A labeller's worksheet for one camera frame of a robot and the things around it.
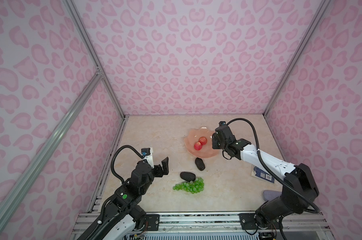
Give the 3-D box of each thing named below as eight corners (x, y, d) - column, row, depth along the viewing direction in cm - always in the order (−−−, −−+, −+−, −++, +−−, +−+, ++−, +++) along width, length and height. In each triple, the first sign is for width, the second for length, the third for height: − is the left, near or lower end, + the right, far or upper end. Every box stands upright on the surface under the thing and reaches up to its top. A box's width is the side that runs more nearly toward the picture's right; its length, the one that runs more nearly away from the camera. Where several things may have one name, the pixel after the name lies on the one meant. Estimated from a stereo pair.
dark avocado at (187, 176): (179, 177, 89) (179, 174, 86) (183, 171, 92) (183, 168, 89) (192, 184, 87) (192, 182, 83) (195, 177, 89) (196, 174, 86)
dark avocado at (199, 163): (198, 171, 91) (198, 169, 89) (194, 160, 96) (194, 158, 94) (205, 169, 92) (206, 167, 90) (200, 158, 97) (200, 156, 95)
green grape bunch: (175, 199, 82) (175, 196, 78) (173, 187, 86) (172, 184, 82) (205, 191, 85) (205, 188, 81) (201, 179, 89) (201, 176, 85)
